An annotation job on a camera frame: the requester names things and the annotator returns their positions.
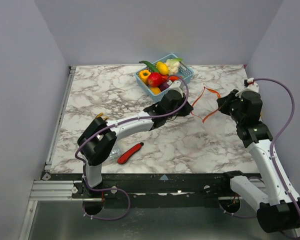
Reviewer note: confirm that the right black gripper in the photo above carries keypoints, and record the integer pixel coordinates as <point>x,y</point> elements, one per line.
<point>225,103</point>

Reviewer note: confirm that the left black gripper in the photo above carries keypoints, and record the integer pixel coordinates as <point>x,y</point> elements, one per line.
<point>185,110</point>

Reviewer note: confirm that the red apple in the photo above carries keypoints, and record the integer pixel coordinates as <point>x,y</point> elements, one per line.
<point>154,79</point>

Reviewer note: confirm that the clear zip top bag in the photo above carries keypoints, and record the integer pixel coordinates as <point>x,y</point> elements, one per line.
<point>208,117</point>

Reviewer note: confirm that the yellow lemon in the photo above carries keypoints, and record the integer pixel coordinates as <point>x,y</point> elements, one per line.
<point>162,68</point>

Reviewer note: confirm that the green cucumber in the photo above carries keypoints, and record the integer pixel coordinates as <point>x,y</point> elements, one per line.
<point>150,66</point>

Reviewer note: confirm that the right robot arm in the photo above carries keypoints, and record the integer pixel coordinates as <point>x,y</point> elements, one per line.
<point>278,208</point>

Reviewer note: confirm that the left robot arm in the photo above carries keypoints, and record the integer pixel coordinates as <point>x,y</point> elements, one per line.
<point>97,141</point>

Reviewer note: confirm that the purple cabbage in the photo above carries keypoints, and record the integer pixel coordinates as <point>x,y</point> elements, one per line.
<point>163,86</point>

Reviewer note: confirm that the yellow orange potato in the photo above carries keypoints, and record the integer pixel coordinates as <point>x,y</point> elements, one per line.
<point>155,90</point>

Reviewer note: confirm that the red chili pepper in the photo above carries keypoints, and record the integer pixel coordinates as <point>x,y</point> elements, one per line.
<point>166,78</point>

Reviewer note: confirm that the white cauliflower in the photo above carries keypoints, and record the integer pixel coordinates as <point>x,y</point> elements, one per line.
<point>173,65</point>

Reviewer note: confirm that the yellow bell pepper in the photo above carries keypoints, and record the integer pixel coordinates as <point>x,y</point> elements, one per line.
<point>144,75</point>

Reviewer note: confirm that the red utility knife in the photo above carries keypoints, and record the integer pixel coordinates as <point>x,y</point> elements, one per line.
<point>124,158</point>

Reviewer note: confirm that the clear plastic screw box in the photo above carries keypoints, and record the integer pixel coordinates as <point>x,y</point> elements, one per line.
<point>115,154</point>

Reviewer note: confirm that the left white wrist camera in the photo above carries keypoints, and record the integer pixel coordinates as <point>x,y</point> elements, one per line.
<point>177,85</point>

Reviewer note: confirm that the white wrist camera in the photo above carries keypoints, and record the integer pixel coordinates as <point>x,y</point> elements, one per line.
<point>177,85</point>
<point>249,85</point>

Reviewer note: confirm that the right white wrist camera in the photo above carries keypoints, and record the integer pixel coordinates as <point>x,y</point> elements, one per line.
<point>249,85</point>

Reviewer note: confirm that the yellow handled pliers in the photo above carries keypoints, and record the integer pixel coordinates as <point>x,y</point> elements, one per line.
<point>99,115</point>

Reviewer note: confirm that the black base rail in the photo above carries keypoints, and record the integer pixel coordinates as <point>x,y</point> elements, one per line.
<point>139,190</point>

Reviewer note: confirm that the aluminium frame rail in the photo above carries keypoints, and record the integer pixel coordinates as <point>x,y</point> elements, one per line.
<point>55,140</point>

